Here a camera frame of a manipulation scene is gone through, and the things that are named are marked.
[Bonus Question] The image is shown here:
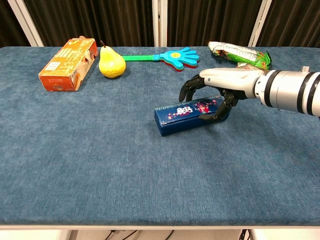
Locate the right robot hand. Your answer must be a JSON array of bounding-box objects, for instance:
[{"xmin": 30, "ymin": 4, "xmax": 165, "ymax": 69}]
[{"xmin": 178, "ymin": 66, "xmax": 266, "ymax": 121}]

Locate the blue glasses case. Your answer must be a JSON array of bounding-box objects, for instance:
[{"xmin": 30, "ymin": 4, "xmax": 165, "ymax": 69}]
[{"xmin": 154, "ymin": 94, "xmax": 231, "ymax": 137}]

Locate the blue hand clapper toy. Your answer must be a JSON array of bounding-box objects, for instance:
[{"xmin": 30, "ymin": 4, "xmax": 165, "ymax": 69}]
[{"xmin": 121, "ymin": 46, "xmax": 200, "ymax": 73}]

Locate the orange carton box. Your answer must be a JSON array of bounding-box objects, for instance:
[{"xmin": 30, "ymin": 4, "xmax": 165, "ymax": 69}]
[{"xmin": 38, "ymin": 36, "xmax": 99, "ymax": 93}]

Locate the green snack bag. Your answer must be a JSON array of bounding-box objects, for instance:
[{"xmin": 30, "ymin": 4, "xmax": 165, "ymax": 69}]
[{"xmin": 207, "ymin": 41, "xmax": 273, "ymax": 71}]

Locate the dark pleated curtain panel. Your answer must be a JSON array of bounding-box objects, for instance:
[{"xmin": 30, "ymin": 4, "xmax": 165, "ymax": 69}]
[
  {"xmin": 166, "ymin": 0, "xmax": 263, "ymax": 48},
  {"xmin": 0, "ymin": 0, "xmax": 32, "ymax": 48},
  {"xmin": 256, "ymin": 0, "xmax": 320, "ymax": 48},
  {"xmin": 23, "ymin": 0, "xmax": 154, "ymax": 48}
]

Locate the yellow toy pear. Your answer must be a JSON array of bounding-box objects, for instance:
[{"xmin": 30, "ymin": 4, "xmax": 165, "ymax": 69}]
[{"xmin": 98, "ymin": 40, "xmax": 127, "ymax": 79}]

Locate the blue table mat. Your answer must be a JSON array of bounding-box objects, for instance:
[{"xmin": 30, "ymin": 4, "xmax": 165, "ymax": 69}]
[{"xmin": 0, "ymin": 45, "xmax": 320, "ymax": 227}]

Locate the white frame post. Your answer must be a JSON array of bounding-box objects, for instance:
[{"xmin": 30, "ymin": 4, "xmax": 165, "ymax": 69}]
[
  {"xmin": 6, "ymin": 0, "xmax": 45, "ymax": 48},
  {"xmin": 151, "ymin": 0, "xmax": 168, "ymax": 48},
  {"xmin": 247, "ymin": 0, "xmax": 273, "ymax": 48}
]

